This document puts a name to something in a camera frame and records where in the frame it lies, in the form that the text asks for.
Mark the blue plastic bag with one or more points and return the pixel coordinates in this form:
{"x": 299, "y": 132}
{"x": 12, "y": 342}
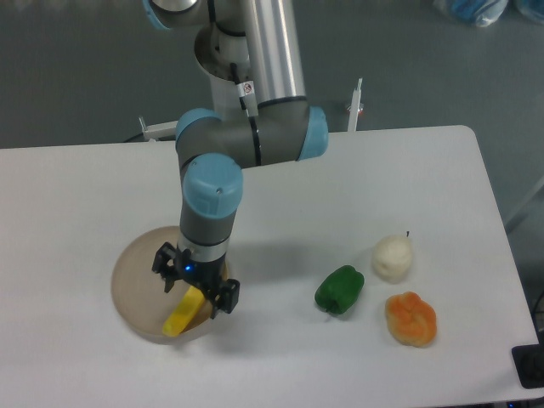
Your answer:
{"x": 477, "y": 13}

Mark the beige round plate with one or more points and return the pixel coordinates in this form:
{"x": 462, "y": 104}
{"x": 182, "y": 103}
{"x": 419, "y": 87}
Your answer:
{"x": 138, "y": 293}

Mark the orange bread roll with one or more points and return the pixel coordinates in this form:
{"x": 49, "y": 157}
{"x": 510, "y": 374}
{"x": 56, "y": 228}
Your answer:
{"x": 410, "y": 320}

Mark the yellow banana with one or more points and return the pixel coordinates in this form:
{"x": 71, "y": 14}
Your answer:
{"x": 188, "y": 314}

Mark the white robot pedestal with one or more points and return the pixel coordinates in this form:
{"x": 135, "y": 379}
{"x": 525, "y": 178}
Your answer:
{"x": 225, "y": 85}

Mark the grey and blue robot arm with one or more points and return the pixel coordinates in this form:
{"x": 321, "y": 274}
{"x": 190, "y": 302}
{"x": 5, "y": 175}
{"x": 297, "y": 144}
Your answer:
{"x": 256, "y": 45}

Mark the white metal frame bracket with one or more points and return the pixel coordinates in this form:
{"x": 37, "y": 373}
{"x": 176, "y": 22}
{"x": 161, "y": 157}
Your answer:
{"x": 164, "y": 131}

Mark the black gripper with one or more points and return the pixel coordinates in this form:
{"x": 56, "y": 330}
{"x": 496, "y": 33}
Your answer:
{"x": 206, "y": 276}

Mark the white pear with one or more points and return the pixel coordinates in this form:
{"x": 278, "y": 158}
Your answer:
{"x": 392, "y": 257}

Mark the white table leg post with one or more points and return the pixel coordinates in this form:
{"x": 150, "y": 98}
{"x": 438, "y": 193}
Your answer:
{"x": 355, "y": 107}

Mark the clear plastic bag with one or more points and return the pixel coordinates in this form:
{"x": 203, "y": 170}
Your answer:
{"x": 531, "y": 9}

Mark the black device at table edge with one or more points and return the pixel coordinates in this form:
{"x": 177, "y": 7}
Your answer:
{"x": 528, "y": 360}

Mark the green bell pepper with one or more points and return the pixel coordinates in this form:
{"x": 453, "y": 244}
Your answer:
{"x": 340, "y": 290}

